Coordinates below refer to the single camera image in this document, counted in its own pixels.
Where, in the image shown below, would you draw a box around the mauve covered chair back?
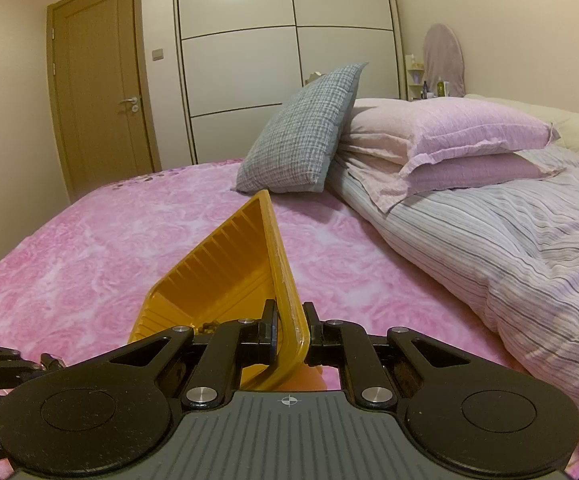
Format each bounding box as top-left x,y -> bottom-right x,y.
423,24 -> 466,98

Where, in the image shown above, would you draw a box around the bottles on shelf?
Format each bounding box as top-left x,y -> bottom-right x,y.
404,54 -> 450,101

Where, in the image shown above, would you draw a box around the grey checked cushion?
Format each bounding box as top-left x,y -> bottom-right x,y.
235,62 -> 367,194

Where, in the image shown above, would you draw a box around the brown wooden door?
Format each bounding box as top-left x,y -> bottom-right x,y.
47,0 -> 162,202

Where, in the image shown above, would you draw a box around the pink pillow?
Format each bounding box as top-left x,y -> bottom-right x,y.
338,98 -> 559,174
334,152 -> 564,214

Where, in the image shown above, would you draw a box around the light switch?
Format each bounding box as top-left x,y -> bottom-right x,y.
152,49 -> 164,61

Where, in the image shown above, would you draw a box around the upper pink pillow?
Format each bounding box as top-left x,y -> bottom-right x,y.
338,98 -> 559,174

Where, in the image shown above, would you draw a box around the pink floral blanket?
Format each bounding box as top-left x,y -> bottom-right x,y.
0,158 -> 579,480

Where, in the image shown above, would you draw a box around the orange plastic tray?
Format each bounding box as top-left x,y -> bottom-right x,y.
129,191 -> 326,391

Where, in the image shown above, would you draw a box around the striped duvet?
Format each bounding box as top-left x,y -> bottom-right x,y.
327,146 -> 579,408

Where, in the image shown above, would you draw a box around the white sliding wardrobe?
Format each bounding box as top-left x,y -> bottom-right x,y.
174,0 -> 405,162

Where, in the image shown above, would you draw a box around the lower pink pillow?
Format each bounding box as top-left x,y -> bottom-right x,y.
334,152 -> 564,214

